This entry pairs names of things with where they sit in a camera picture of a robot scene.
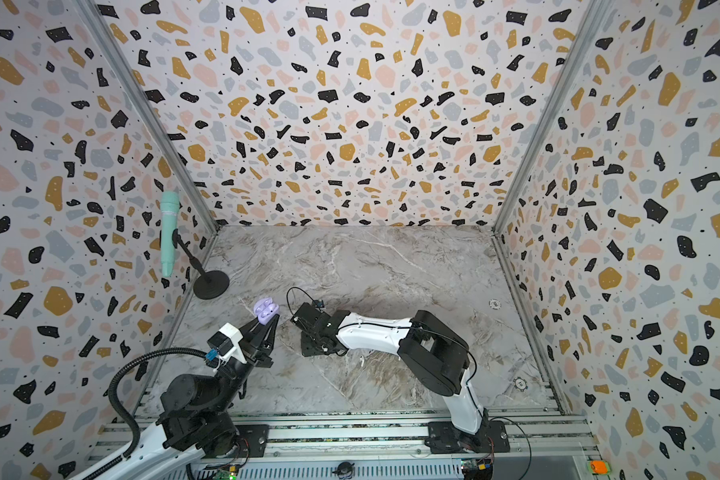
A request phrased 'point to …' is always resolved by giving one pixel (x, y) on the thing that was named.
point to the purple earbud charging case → (265, 310)
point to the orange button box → (598, 467)
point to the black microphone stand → (210, 285)
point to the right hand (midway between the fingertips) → (305, 344)
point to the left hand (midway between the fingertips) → (274, 311)
